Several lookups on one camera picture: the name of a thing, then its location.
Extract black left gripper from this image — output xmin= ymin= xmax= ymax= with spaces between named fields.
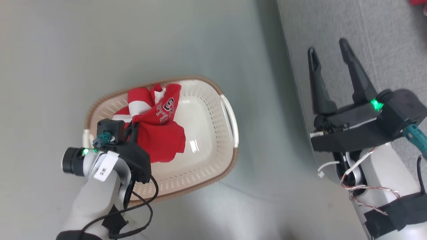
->
xmin=112 ymin=122 xmax=152 ymax=184

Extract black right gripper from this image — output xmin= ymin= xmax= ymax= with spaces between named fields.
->
xmin=307 ymin=38 xmax=407 ymax=153

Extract red and white shirt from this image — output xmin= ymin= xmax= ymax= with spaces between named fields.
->
xmin=112 ymin=83 xmax=186 ymax=163

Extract grey fabric sofa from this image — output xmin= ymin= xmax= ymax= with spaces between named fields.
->
xmin=276 ymin=0 xmax=427 ymax=187

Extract white paper label tag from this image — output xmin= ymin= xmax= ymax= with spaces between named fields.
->
xmin=93 ymin=151 xmax=119 ymax=182

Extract white perforated basket brown rim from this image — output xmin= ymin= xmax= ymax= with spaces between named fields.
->
xmin=82 ymin=75 xmax=239 ymax=204

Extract small red item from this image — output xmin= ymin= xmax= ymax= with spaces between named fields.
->
xmin=410 ymin=0 xmax=427 ymax=16

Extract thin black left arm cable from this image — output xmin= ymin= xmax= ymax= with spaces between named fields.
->
xmin=80 ymin=173 xmax=159 ymax=240

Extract thin white cable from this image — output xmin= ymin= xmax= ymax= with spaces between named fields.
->
xmin=317 ymin=161 xmax=341 ymax=178

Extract red white twisted wires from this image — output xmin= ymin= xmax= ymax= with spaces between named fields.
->
xmin=340 ymin=147 xmax=401 ymax=215

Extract black strap band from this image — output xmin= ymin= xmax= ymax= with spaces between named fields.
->
xmin=363 ymin=192 xmax=427 ymax=239

